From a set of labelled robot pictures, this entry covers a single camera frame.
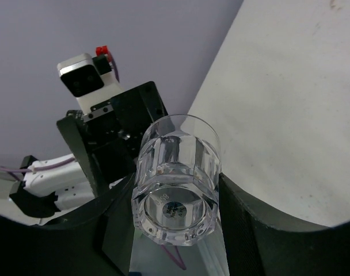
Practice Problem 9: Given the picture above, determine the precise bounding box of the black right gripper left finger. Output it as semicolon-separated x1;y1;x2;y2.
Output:
0;175;135;275

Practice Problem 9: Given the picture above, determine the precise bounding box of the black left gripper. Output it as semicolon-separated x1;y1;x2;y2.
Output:
56;81;168;197

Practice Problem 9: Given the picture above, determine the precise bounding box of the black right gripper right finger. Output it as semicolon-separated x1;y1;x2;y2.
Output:
219;174;350;275

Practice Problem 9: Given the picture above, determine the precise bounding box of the clear faceted glass cup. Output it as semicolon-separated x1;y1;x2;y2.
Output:
131;114;222;246

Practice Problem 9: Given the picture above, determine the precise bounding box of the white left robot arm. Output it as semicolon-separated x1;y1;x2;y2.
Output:
9;81;167;218

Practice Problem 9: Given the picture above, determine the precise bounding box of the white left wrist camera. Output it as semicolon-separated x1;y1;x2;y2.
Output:
57;52;124;115

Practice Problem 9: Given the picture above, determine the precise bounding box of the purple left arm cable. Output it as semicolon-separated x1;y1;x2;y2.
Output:
0;54;121;182

